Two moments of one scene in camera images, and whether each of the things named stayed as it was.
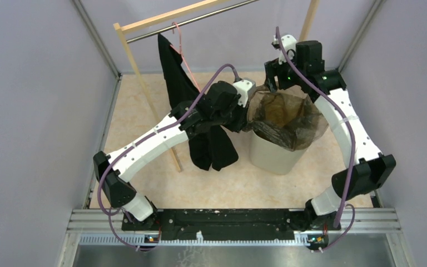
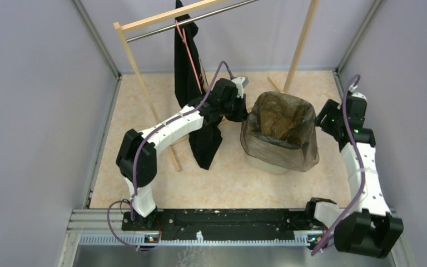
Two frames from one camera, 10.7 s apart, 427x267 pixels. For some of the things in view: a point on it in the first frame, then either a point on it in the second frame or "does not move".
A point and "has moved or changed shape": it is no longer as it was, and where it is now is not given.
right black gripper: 273,68 -> 330,108
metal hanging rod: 180,24 does not move
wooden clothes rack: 122,28 does not move
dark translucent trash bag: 286,117 has moved or changed shape
